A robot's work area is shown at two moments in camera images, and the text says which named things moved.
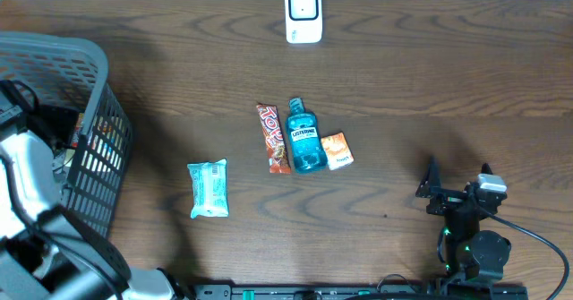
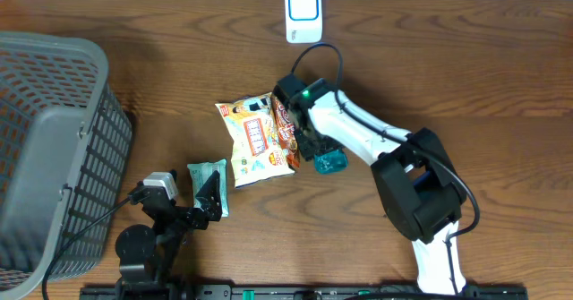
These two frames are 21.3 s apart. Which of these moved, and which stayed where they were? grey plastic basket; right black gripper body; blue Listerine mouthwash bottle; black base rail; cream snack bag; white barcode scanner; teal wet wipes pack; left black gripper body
Moved: blue Listerine mouthwash bottle; cream snack bag; left black gripper body; right black gripper body
Stayed: black base rail; grey plastic basket; white barcode scanner; teal wet wipes pack
